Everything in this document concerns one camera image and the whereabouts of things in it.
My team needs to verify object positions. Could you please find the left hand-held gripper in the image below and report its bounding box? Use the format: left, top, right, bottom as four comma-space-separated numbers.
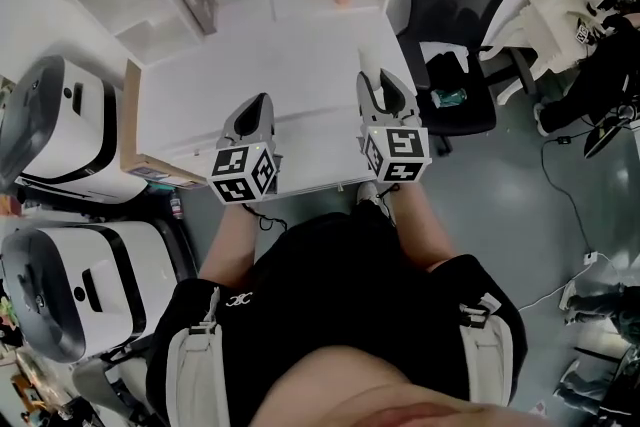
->
206, 92, 285, 207

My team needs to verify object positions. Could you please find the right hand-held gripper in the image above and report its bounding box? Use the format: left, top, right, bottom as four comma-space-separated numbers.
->
355, 68, 433, 186

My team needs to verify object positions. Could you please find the person's right forearm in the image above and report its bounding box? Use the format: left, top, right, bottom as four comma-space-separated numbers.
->
392, 182, 457, 272

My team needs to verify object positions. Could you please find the person's left forearm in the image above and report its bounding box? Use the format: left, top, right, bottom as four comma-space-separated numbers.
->
198, 203, 261, 289

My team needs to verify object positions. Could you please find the white desk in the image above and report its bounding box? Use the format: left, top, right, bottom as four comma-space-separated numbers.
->
133, 4, 419, 169

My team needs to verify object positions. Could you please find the green bottle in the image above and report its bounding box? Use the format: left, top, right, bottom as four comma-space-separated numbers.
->
430, 87, 469, 109

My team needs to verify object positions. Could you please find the white cloth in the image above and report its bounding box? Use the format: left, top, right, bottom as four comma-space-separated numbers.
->
418, 40, 471, 66

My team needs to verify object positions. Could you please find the person's white shoe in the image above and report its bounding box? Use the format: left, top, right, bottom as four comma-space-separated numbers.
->
355, 181, 397, 226

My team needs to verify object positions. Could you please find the brown cardboard box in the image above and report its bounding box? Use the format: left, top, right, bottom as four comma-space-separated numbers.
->
121, 58, 209, 191

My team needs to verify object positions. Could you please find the white and black appliance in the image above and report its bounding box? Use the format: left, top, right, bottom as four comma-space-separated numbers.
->
0, 220, 199, 364
0, 54, 146, 205

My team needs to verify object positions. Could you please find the white vanity dresser with mirror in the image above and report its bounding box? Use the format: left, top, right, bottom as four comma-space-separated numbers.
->
477, 0, 629, 105

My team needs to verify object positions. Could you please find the person's black shirt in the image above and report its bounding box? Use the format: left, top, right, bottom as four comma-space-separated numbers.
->
144, 210, 529, 427

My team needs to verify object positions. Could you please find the black and green device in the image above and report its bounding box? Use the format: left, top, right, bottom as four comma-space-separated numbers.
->
583, 122, 626, 160

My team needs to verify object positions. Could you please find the person's chin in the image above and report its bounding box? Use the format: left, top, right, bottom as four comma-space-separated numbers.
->
252, 345, 551, 427

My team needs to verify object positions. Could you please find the grey chair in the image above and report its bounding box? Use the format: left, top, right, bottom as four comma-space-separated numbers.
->
72, 353, 151, 421

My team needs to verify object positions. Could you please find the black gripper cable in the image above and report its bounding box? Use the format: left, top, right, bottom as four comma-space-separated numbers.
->
242, 203, 289, 232

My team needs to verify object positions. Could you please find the black power cable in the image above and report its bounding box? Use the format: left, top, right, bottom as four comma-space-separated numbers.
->
541, 133, 599, 256

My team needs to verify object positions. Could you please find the white floor cable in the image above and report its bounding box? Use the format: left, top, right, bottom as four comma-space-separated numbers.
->
517, 252, 640, 314

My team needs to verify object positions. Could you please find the beige backpack strap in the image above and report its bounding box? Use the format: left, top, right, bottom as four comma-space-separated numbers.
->
164, 285, 225, 427
458, 292, 516, 409

